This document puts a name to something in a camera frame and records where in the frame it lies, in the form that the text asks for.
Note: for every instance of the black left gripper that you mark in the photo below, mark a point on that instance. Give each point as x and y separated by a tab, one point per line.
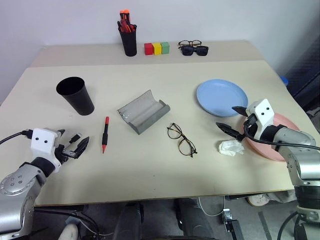
61	151

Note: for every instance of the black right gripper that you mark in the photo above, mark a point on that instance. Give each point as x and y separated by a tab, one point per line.
252	128

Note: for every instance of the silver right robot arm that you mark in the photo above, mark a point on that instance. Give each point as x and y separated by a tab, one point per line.
295	137

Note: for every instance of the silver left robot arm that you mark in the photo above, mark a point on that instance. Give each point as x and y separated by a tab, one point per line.
22	176

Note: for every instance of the blue plate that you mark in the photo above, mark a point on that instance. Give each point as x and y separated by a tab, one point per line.
220	96

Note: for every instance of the crumpled white tissue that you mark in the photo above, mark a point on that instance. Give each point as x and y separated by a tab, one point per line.
230	147

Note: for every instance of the red and black pen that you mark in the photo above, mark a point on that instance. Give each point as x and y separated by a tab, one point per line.
105	137

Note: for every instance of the empty black plastic cup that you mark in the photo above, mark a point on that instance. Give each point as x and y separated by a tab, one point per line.
81	102

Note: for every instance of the pink plate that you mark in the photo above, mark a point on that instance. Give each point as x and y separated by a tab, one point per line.
282	122

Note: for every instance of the small blue object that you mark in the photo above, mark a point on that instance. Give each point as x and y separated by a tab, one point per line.
284	81

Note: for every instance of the open grey glasses case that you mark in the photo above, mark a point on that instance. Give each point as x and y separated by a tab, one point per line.
147	116

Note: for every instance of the black sunglasses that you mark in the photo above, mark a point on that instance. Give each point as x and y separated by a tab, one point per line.
187	51

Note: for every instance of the white shoe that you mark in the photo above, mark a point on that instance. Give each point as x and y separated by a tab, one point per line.
258	199
69	232

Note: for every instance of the dark woven panel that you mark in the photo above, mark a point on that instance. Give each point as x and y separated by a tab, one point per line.
306	72

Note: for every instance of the green block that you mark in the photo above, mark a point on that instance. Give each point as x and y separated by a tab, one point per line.
165	48

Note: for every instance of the yellow block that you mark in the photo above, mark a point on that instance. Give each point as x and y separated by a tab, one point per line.
157	49

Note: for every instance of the dark rounded shape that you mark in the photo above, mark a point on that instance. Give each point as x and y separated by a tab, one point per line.
193	220

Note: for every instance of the red block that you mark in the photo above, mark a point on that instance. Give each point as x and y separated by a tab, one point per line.
148	49

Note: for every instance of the black pen holder cup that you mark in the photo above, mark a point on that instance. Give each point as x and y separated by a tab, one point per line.
128	43

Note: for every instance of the orange capped black pen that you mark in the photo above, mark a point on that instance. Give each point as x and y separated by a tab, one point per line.
127	15
122	15

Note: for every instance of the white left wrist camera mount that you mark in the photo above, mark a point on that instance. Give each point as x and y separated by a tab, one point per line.
42	142

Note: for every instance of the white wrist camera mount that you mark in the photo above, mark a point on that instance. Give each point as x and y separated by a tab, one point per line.
263	112
42	142

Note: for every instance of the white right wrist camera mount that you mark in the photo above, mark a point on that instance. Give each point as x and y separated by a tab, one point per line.
263	112

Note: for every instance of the tortoiseshell frame glasses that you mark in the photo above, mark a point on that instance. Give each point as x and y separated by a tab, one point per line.
180	135

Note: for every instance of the thin black frame glasses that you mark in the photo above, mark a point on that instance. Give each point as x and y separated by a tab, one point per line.
183	42

